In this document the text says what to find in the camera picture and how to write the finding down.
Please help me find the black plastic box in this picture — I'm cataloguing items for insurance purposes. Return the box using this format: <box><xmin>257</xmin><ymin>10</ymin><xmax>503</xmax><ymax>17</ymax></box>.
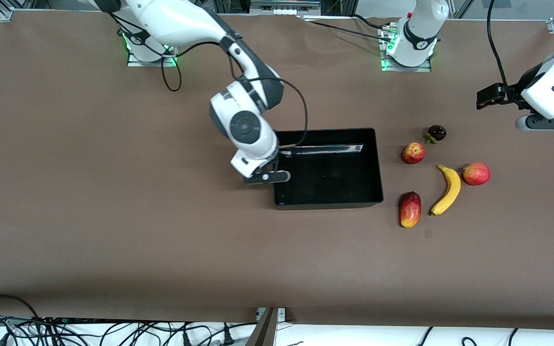
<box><xmin>273</xmin><ymin>127</ymin><xmax>384</xmax><ymax>210</ymax></box>

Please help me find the plain red apple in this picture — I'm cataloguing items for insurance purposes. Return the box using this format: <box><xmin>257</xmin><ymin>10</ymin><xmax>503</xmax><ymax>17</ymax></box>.
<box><xmin>462</xmin><ymin>162</ymin><xmax>491</xmax><ymax>186</ymax></box>

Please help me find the red yellow apple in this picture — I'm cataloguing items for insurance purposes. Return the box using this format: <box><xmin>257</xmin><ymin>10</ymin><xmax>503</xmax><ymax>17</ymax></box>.
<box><xmin>401</xmin><ymin>142</ymin><xmax>426</xmax><ymax>165</ymax></box>

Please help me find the yellow banana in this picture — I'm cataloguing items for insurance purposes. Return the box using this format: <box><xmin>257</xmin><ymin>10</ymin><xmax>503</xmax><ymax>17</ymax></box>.
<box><xmin>430</xmin><ymin>164</ymin><xmax>462</xmax><ymax>216</ymax></box>

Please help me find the dark purple mangosteen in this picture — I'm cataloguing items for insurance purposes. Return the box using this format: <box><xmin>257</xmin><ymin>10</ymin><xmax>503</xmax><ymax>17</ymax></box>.
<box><xmin>425</xmin><ymin>124</ymin><xmax>447</xmax><ymax>144</ymax></box>

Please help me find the brown table cover sheet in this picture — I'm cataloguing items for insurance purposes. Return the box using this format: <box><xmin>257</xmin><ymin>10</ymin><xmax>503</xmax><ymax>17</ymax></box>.
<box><xmin>0</xmin><ymin>10</ymin><xmax>554</xmax><ymax>330</ymax></box>

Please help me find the red yellow mango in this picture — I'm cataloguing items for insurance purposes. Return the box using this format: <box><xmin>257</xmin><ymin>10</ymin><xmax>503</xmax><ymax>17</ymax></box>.
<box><xmin>399</xmin><ymin>191</ymin><xmax>422</xmax><ymax>228</ymax></box>

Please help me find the grey power strip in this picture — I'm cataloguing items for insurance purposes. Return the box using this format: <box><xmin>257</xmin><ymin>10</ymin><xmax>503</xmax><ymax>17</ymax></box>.
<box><xmin>251</xmin><ymin>0</ymin><xmax>321</xmax><ymax>15</ymax></box>

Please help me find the small metal table bracket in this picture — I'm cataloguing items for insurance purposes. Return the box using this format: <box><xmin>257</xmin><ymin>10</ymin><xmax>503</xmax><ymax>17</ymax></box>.
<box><xmin>256</xmin><ymin>308</ymin><xmax>286</xmax><ymax>322</ymax></box>

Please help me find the dark metal post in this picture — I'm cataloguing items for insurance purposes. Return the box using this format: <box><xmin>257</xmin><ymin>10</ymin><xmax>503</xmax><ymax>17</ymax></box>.
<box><xmin>246</xmin><ymin>308</ymin><xmax>277</xmax><ymax>346</ymax></box>

